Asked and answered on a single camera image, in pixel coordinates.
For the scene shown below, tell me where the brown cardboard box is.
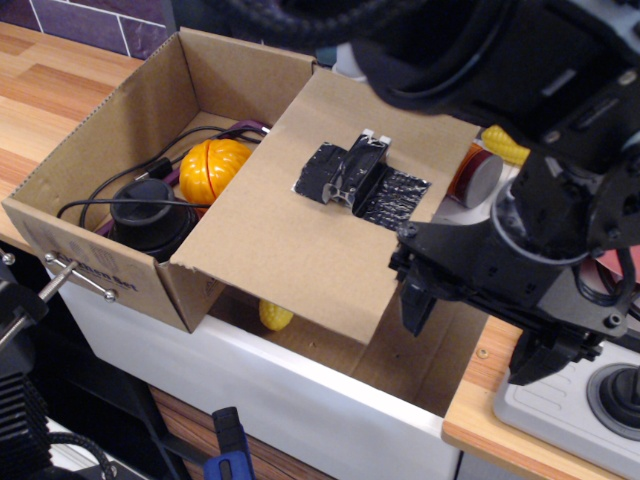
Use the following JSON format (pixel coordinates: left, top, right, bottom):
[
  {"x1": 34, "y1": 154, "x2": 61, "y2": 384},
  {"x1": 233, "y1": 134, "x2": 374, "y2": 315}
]
[{"x1": 4, "y1": 30, "x2": 485, "y2": 413}]

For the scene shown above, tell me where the black cable in box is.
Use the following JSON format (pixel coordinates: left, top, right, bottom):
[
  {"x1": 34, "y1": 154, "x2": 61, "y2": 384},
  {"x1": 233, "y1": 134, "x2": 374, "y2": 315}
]
[{"x1": 56, "y1": 125, "x2": 271, "y2": 232}]

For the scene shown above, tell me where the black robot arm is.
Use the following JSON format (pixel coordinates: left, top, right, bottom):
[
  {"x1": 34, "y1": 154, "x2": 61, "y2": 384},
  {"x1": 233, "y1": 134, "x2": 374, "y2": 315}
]
[{"x1": 206, "y1": 1, "x2": 639, "y2": 385}]

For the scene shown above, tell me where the metal clamp screw handle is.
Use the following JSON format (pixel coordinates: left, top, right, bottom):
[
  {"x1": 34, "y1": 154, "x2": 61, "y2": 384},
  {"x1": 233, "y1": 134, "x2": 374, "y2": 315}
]
[{"x1": 1, "y1": 252, "x2": 118, "y2": 350}]

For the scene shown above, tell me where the black ribbed device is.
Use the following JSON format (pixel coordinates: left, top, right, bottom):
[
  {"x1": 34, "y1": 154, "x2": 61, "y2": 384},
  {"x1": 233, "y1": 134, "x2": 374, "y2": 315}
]
[{"x1": 0, "y1": 259, "x2": 66, "y2": 480}]

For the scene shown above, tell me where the black round cup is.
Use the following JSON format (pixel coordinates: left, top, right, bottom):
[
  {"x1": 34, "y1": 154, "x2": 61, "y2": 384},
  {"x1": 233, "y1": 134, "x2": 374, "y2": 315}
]
[{"x1": 108, "y1": 179, "x2": 198, "y2": 263}]

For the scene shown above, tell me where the yellow toy corn in sink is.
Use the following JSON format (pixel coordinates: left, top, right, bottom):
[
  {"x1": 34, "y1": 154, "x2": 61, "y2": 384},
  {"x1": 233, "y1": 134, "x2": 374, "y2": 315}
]
[{"x1": 258, "y1": 299, "x2": 294, "y2": 331}]

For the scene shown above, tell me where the yellow toy corn upper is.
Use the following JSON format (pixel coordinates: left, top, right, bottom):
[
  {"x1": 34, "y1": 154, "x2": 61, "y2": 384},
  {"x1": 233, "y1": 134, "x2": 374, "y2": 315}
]
[{"x1": 481, "y1": 125, "x2": 530, "y2": 166}]

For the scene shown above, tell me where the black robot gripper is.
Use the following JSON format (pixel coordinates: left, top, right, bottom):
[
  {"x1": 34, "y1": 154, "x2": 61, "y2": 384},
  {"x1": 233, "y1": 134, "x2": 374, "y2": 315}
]
[{"x1": 389, "y1": 207, "x2": 629, "y2": 386}]

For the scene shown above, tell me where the grey toy stove with knob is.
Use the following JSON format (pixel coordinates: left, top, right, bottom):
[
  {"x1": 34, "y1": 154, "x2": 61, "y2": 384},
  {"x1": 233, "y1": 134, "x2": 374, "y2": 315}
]
[{"x1": 494, "y1": 343, "x2": 639, "y2": 479}]

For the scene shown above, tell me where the blue black clamp handle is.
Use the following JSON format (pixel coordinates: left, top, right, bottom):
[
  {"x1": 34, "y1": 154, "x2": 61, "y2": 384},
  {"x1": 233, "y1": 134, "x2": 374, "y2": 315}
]
[{"x1": 203, "y1": 407, "x2": 256, "y2": 480}]

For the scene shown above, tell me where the orange toy pumpkin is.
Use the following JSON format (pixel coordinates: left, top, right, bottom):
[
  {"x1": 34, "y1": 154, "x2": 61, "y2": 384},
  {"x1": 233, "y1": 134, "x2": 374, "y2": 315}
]
[{"x1": 179, "y1": 139, "x2": 252, "y2": 205}]

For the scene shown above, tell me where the white toy sink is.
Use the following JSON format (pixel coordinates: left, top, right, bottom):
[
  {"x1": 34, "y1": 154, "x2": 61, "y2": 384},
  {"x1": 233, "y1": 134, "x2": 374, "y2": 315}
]
[{"x1": 47, "y1": 164, "x2": 524, "y2": 480}]

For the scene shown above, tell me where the orange can with grey lid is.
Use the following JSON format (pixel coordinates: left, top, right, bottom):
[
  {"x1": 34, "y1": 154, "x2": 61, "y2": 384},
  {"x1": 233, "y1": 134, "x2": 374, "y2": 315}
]
[{"x1": 447, "y1": 143, "x2": 504, "y2": 209}]

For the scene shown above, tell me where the black taped flap handle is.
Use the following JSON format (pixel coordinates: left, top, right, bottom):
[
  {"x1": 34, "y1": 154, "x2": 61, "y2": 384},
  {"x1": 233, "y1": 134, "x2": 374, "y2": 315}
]
[{"x1": 293, "y1": 129, "x2": 431, "y2": 231}]

